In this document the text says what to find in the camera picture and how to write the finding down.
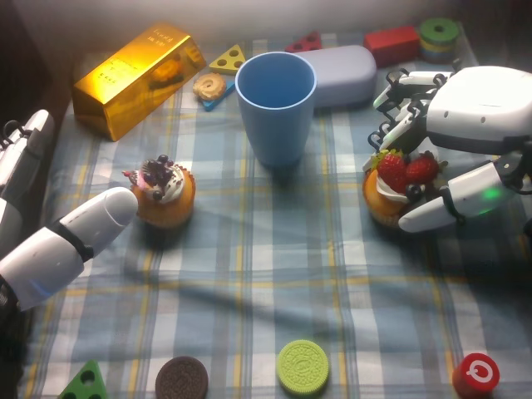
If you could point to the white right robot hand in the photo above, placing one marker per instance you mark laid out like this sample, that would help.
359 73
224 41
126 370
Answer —
478 108

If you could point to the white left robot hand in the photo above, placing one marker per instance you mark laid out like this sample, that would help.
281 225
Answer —
104 214

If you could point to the blueberry chocolate cupcake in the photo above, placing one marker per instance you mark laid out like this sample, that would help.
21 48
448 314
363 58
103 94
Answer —
174 208

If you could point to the strawberry cupcake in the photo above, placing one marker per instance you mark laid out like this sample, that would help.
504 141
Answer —
386 199

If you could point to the blue plastic cup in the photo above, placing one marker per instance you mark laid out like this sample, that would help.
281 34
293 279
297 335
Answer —
274 124

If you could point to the red rectangular block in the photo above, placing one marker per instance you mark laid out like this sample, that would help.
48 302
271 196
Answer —
390 45

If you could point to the gold bar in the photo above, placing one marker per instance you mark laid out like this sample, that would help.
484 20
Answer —
124 83

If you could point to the lilac glasses case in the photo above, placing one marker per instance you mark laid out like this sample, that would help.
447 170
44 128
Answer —
345 79

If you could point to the blue block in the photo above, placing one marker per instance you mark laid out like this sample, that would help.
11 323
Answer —
211 106

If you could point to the swirl butter biscuit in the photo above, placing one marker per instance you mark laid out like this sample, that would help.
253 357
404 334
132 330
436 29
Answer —
199 87

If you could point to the red triangle block with holes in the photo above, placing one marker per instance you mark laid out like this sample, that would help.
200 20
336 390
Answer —
316 46

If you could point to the green triangle block with holes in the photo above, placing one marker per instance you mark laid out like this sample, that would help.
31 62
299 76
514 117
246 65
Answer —
75 390

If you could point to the brown sandwich cookie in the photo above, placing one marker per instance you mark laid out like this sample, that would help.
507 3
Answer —
180 378

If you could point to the blue plaid tablecloth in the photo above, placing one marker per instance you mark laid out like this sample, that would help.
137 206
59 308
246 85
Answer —
291 270

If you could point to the yellow triangle block with holes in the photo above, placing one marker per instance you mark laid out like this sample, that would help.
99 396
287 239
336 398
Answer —
230 58

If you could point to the green sandwich cookie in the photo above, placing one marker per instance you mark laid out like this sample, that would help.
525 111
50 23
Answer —
302 365

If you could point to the red cylinder with white mark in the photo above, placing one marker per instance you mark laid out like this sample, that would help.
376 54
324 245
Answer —
461 382

